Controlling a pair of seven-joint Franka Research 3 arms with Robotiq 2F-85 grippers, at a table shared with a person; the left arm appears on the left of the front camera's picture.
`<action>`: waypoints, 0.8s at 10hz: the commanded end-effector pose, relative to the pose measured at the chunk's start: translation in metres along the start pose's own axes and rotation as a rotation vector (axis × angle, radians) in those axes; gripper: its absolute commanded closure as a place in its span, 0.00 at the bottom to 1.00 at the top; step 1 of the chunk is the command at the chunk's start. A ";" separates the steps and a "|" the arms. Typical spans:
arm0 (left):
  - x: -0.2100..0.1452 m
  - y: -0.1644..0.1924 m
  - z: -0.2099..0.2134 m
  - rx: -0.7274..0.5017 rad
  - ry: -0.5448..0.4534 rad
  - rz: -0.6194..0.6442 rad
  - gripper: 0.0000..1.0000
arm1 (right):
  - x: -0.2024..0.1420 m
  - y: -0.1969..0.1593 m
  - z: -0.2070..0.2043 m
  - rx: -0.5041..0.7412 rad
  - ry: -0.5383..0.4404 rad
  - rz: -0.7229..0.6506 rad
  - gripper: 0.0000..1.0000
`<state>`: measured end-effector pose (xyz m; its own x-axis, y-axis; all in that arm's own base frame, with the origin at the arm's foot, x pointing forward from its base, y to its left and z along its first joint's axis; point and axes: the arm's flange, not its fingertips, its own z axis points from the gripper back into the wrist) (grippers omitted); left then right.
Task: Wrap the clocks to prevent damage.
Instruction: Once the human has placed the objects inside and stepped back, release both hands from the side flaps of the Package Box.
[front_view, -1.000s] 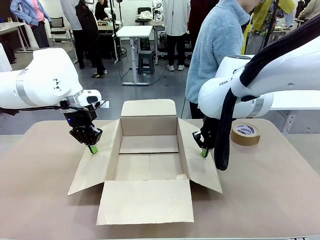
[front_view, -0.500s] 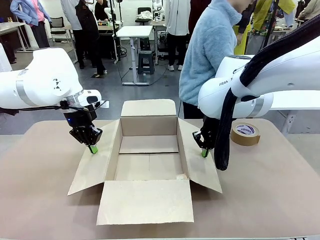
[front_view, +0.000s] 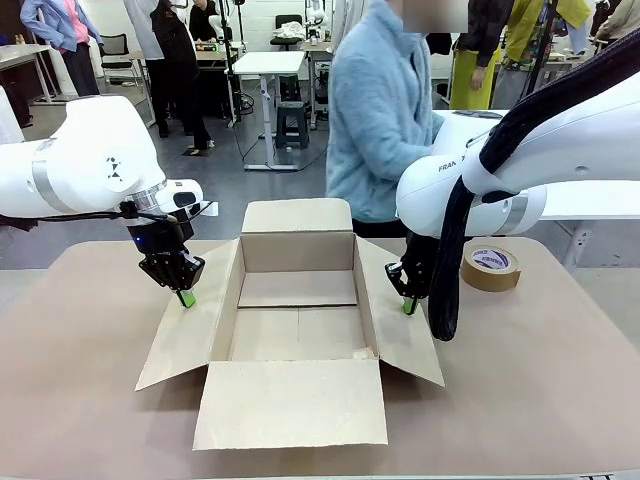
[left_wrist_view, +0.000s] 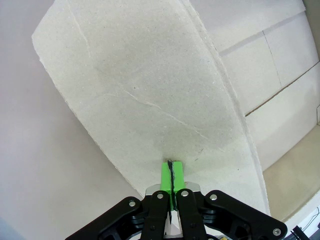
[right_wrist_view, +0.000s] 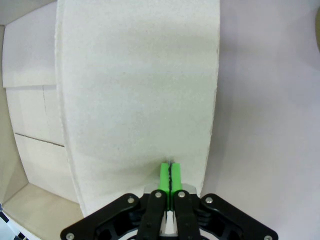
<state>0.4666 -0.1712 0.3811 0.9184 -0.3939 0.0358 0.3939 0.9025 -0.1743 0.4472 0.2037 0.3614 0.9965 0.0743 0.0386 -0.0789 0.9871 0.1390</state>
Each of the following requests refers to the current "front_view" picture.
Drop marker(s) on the black stand pole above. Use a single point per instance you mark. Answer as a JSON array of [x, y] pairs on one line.
[[231, 75]]

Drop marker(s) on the black mesh office chair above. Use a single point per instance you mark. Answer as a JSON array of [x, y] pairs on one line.
[[115, 50]]

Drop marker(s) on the person in yellow apron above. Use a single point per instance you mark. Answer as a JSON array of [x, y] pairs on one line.
[[477, 70]]

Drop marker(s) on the office chair with cloth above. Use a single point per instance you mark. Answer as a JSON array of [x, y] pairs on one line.
[[287, 32]]

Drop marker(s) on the large white table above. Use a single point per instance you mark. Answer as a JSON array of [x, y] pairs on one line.
[[590, 200]]

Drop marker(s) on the white height-adjustable desk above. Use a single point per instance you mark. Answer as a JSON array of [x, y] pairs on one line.
[[270, 62]]

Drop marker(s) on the brown packing tape roll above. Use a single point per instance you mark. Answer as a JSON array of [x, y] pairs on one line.
[[490, 267]]

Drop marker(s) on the seated person in black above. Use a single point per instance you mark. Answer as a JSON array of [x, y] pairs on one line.
[[202, 20]]

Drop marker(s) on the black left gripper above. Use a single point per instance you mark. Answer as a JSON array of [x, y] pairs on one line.
[[160, 235]]

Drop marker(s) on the person in blue pink shirt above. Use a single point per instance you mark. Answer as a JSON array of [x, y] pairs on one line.
[[70, 40]]

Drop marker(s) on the brown cardboard box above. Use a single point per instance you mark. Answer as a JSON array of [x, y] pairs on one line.
[[292, 400]]

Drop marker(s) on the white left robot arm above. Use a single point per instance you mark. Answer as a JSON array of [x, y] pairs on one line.
[[85, 155]]

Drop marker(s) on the person in beige top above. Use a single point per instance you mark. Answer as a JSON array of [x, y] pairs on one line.
[[617, 20]]

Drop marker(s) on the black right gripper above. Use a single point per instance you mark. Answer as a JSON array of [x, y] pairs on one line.
[[420, 250]]

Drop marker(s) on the person in yellow jacket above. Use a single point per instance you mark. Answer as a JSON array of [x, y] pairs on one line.
[[530, 35]]

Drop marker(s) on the black tripod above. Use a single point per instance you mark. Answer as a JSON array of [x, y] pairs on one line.
[[540, 50]]

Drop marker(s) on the grey table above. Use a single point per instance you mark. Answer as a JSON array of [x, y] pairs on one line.
[[25, 52]]

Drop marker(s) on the person in blue fleece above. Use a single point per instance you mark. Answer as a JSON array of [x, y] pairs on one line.
[[375, 115]]

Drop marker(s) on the person in black apron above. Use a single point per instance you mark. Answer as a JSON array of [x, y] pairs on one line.
[[172, 65]]

